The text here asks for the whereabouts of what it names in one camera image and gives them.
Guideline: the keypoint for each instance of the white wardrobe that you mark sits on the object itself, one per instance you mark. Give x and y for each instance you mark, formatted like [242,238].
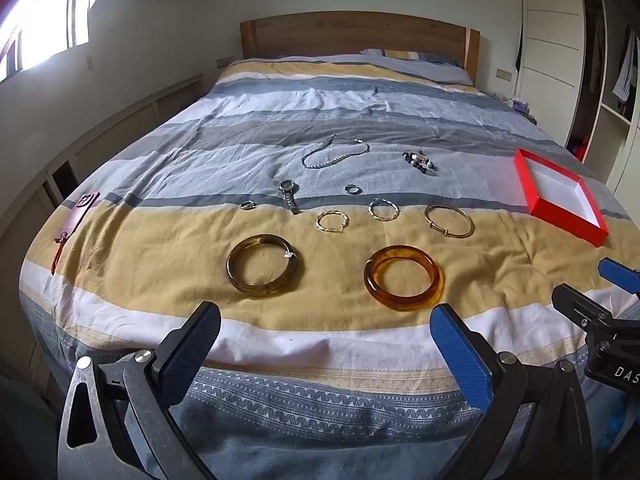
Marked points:
[550,35]

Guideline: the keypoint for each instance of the red pouch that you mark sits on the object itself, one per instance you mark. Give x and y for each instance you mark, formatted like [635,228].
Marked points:
[75,220]

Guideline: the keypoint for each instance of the small purple item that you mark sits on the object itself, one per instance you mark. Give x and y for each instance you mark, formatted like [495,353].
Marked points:
[520,106]

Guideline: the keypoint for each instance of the low wooden wall cabinet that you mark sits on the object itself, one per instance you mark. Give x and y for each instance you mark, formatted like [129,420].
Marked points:
[125,120]

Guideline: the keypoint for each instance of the small red item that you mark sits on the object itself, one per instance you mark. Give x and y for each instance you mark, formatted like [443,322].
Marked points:
[580,150]

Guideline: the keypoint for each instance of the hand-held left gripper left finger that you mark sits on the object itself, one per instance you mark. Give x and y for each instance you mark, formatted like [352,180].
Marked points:
[192,345]

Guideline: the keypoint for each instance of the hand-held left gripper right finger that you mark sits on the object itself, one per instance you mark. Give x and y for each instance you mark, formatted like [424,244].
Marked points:
[462,355]

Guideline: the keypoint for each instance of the gold metal bangle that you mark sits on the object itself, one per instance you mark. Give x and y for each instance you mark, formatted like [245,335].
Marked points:
[430,222]

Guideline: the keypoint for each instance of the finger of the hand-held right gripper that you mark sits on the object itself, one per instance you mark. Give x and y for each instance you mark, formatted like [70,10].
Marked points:
[575,300]
[620,272]

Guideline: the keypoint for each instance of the wall outlet plate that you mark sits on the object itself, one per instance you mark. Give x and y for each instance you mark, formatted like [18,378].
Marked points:
[503,74]

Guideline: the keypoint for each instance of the hanging light garment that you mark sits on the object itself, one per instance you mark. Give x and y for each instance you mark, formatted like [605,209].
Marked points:
[625,70]

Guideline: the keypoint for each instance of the grey striped pillow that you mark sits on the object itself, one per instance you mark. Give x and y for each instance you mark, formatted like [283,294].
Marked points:
[425,67]

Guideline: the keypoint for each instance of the red jewelry box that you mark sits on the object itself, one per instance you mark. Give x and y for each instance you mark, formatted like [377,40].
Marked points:
[555,185]

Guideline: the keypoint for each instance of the olive green bangle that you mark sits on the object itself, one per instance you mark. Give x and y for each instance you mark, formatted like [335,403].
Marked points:
[235,275]

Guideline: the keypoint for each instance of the bright window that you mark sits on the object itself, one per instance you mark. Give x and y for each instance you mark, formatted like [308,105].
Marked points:
[45,15]

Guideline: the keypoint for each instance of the amber bangle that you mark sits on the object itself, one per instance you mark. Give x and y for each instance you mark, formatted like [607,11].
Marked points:
[372,280]

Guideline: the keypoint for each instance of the wooden bed headboard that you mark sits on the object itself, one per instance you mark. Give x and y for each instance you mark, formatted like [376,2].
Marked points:
[350,35]

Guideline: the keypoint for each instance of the silver wrist watch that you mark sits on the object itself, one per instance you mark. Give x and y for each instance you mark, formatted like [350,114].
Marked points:
[291,204]

